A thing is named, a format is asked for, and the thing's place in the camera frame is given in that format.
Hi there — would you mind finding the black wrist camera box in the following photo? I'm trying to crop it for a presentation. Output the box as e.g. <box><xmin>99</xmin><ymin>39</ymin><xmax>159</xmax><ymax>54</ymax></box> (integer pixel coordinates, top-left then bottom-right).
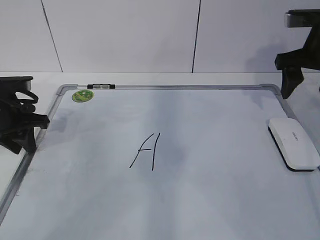
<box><xmin>0</xmin><ymin>76</ymin><xmax>34</xmax><ymax>93</ymax></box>
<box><xmin>284</xmin><ymin>9</ymin><xmax>320</xmax><ymax>28</ymax></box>

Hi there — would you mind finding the white board with grey frame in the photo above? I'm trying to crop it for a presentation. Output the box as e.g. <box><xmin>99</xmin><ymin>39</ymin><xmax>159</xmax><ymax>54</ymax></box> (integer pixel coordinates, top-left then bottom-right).
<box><xmin>0</xmin><ymin>84</ymin><xmax>320</xmax><ymax>240</ymax></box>

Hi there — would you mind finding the white eraser with black felt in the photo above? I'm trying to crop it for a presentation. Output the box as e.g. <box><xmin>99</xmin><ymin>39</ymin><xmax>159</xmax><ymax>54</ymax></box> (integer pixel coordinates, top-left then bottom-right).
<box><xmin>268</xmin><ymin>117</ymin><xmax>320</xmax><ymax>171</ymax></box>

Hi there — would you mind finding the round green sticker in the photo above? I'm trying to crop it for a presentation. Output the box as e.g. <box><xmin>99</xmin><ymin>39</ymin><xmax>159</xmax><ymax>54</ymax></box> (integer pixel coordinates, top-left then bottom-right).
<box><xmin>71</xmin><ymin>89</ymin><xmax>94</xmax><ymax>103</ymax></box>

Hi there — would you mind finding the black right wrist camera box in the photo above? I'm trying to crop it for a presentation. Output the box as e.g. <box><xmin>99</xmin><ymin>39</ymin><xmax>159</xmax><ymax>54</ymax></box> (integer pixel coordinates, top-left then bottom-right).
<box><xmin>284</xmin><ymin>9</ymin><xmax>320</xmax><ymax>28</ymax></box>

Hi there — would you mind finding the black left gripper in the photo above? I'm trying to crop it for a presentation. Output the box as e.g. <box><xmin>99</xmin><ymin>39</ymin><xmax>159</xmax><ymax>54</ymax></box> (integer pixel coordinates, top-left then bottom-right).
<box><xmin>0</xmin><ymin>89</ymin><xmax>50</xmax><ymax>155</ymax></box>

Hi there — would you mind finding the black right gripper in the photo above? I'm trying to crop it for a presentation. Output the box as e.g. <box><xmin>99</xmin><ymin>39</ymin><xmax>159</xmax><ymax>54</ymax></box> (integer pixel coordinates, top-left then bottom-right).
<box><xmin>274</xmin><ymin>24</ymin><xmax>320</xmax><ymax>99</ymax></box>

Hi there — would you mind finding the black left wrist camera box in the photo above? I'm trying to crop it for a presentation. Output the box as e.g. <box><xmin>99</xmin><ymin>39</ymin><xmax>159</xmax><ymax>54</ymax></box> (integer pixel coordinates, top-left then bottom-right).
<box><xmin>0</xmin><ymin>76</ymin><xmax>34</xmax><ymax>93</ymax></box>

